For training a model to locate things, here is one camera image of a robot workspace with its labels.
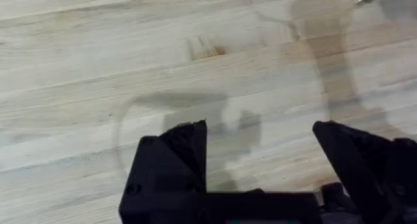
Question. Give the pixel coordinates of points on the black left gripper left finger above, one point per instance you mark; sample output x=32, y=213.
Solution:
x=177, y=165

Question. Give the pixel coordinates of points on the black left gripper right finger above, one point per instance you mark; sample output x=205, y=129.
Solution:
x=365, y=165

